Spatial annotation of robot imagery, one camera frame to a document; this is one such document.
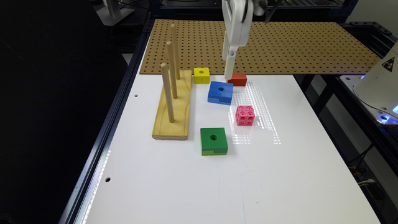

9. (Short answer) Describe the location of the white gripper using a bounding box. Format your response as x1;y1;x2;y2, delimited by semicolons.
222;0;254;80

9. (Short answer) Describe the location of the blue block with hole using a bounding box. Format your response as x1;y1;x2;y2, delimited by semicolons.
208;81;234;105

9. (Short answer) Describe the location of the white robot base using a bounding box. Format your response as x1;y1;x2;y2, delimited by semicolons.
340;44;397;126

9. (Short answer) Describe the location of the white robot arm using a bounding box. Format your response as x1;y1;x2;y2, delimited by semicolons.
222;0;268;80

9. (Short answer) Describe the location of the red block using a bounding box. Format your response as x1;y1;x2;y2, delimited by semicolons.
227;74;247;86

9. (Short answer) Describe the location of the yellow block with hole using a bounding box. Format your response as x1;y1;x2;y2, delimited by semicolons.
194;67;210;84

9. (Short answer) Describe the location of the green block with hole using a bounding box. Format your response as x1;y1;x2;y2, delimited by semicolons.
200;128;228;156

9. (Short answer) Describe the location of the brown pegboard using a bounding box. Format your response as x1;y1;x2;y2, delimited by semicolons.
140;19;380;75

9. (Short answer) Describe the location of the pink interlocking cube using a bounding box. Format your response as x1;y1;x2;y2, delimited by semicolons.
235;105;256;126

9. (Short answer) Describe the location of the middle wooden peg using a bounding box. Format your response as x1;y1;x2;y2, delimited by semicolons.
166;40;178;99

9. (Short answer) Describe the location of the wooden peg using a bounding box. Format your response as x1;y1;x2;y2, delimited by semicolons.
170;24;180;80
160;63;175;123
166;40;178;99

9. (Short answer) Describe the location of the front wooden peg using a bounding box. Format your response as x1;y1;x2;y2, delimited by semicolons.
160;63;175;123

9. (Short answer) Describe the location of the rear wooden peg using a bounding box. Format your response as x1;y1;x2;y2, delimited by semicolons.
170;24;180;80

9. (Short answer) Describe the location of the wooden peg base board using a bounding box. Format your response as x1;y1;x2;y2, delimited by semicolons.
152;70;192;140

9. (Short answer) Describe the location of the grey monitor stand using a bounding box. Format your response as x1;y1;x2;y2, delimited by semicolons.
96;0;134;26

